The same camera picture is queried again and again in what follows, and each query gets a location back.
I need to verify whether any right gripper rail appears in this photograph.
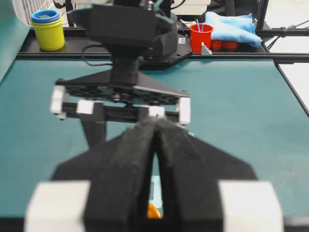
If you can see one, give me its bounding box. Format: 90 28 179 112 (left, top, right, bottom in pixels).
50 70 191 148

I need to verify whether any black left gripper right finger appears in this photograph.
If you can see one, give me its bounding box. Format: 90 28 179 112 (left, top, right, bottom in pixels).
155 119 257 232

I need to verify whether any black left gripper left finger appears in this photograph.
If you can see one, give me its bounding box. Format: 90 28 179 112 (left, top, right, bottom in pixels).
52 120 155 232

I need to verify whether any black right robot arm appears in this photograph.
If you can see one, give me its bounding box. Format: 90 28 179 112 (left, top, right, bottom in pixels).
50 0 191 147

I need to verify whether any orange yellow cup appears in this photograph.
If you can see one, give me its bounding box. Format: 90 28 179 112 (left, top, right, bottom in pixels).
147 202 162 219

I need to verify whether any red cup with straws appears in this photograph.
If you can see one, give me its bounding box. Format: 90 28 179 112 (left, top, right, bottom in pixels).
189 23 214 53

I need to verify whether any yellow-green cup stack blue rim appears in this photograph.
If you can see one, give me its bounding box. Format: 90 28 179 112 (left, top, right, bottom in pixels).
31 10 65 51

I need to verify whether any light blue cloth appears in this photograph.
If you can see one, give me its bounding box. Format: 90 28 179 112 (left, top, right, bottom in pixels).
205 12 262 48

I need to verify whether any black cable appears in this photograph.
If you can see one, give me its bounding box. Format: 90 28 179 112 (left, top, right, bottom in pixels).
81 43 114 67

